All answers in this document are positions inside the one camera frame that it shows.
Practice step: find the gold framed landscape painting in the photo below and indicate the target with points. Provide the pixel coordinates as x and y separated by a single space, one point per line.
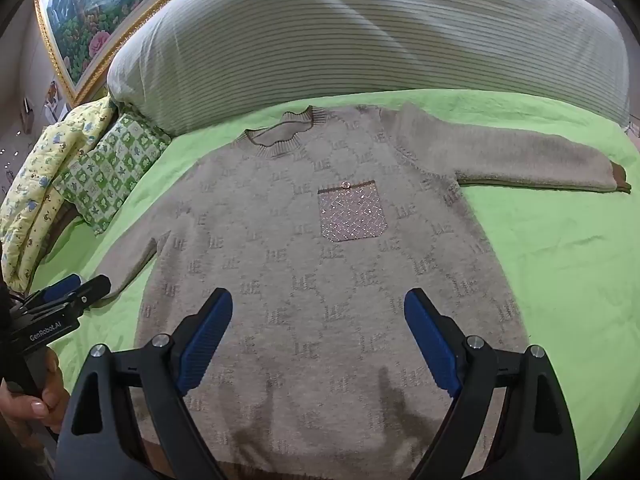
82 37

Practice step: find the striped white duvet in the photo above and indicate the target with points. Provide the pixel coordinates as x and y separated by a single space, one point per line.
197 63

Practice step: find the person's left hand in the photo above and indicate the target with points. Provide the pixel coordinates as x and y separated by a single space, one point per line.
19 410

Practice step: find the green bed sheet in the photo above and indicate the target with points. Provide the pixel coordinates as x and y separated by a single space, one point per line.
572 259

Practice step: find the yellow floral quilt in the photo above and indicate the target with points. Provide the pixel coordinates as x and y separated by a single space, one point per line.
32 206

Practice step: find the green checkered pillow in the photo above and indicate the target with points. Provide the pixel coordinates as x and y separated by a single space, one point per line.
99 182

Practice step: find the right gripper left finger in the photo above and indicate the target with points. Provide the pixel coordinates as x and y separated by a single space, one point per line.
101 438

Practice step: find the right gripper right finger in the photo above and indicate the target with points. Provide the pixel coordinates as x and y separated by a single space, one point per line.
534 438

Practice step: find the beige knit sweater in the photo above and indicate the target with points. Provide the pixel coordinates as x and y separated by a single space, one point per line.
319 226

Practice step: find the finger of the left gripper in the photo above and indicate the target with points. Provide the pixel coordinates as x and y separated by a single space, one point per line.
53 292
87 294

